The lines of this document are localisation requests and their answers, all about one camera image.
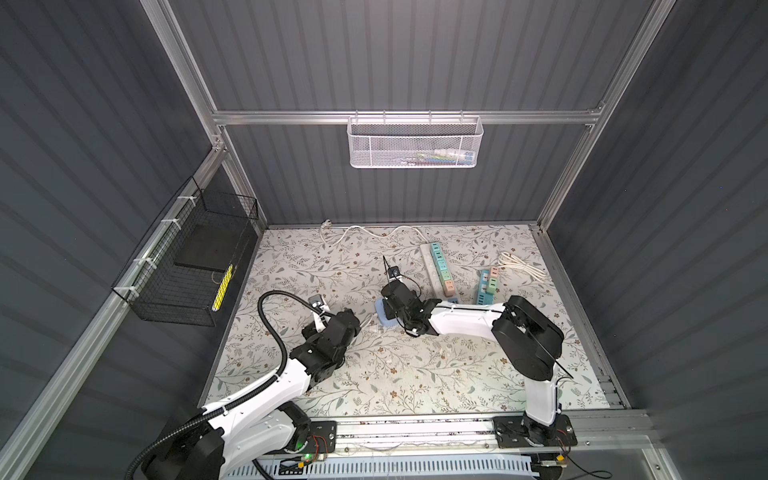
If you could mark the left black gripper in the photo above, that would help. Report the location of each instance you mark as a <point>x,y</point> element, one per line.
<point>310,335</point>

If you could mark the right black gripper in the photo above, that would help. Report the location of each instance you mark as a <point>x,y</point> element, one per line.
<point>389,312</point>

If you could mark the round blue power hub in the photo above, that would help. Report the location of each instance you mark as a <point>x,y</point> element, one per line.
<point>382,315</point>

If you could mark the long white power strip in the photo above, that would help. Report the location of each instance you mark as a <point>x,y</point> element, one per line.
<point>438,272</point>

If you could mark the teal small power strip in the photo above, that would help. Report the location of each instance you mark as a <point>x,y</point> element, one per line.
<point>487,288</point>

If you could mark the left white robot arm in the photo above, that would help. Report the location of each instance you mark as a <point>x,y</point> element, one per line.
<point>230,436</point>

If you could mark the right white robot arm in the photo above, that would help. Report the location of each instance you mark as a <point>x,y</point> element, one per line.
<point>531,342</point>

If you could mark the floral patterned table mat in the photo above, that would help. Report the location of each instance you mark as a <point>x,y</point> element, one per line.
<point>387,372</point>

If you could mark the yellow marker pen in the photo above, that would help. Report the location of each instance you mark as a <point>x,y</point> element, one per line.
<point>223,287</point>

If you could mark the black foam pad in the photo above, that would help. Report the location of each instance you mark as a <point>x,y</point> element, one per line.
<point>208,248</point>

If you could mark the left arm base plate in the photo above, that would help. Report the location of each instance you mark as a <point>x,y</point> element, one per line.
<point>314,437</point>

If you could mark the white wire mesh basket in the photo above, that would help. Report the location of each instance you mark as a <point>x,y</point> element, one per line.
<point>414,141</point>

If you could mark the black wire basket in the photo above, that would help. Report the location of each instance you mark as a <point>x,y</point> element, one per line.
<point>187,274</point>

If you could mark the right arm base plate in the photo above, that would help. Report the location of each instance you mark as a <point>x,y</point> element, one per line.
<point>520,431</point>

